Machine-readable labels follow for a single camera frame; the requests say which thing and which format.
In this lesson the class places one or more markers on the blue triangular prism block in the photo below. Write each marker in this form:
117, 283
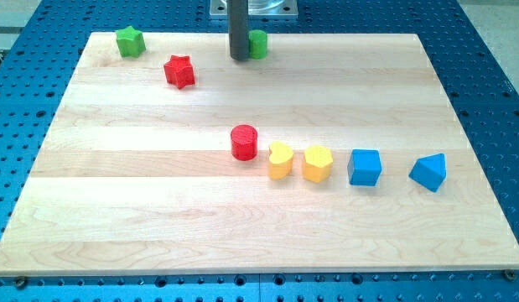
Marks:
430, 172

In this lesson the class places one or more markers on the red cylinder block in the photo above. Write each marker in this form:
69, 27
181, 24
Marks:
244, 142

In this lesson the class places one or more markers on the green star block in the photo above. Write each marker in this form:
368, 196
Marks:
130, 42

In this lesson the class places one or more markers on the light wooden board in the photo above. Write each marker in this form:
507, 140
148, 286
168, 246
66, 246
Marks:
136, 176

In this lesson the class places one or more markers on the green cylinder block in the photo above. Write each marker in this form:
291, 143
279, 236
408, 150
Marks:
257, 44

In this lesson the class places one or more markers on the red star block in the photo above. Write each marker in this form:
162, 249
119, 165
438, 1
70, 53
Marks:
179, 71

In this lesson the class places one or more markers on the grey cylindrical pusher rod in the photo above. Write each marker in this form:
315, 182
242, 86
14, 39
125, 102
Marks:
237, 15

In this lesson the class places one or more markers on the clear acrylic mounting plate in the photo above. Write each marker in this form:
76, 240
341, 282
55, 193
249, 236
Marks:
258, 9

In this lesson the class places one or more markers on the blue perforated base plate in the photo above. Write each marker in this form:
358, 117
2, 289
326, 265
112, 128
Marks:
37, 69

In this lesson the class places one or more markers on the yellow heart block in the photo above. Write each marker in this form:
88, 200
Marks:
280, 160

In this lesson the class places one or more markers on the blue cube block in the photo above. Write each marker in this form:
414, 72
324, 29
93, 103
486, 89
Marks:
364, 167

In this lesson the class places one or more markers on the yellow hexagon block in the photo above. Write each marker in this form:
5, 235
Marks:
317, 163

